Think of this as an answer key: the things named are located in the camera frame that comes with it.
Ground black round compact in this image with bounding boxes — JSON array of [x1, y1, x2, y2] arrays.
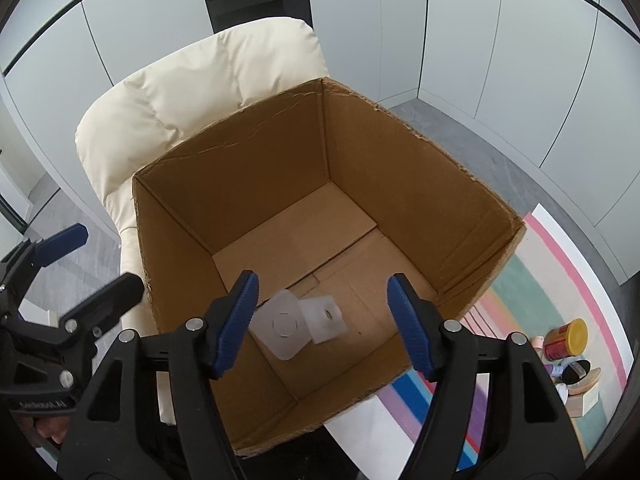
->
[[560, 359, 591, 385]]

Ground red can with yellow lid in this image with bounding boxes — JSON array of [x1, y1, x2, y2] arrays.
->
[[543, 318, 589, 362]]

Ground white packaging with round hole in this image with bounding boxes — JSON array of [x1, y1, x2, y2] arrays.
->
[[299, 296, 350, 345]]

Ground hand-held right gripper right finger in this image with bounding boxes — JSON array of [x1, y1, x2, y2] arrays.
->
[[386, 272, 587, 480]]

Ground person's left hand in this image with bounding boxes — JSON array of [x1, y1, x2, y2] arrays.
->
[[30, 409, 73, 448]]

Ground striped colourful table cloth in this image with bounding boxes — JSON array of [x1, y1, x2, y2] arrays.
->
[[324, 203, 636, 480]]

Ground white small box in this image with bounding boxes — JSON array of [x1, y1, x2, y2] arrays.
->
[[567, 389, 599, 417]]

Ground beige oval case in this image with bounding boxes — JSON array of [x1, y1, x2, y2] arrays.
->
[[565, 367, 602, 396]]

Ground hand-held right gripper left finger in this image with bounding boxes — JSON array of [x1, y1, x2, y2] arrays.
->
[[57, 270, 261, 480]]

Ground clear square plastic packaging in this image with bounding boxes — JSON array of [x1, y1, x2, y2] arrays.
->
[[248, 288, 312, 362]]

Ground brown cardboard box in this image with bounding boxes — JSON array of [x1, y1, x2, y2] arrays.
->
[[131, 76, 527, 459]]

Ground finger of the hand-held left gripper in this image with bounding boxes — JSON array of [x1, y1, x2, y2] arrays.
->
[[0, 223, 90, 311], [0, 272, 146, 357]]

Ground cream padded armchair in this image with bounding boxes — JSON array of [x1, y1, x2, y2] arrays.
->
[[75, 16, 331, 426]]

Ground white wall cabinets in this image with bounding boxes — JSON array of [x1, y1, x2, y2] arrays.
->
[[0, 0, 640, 286]]

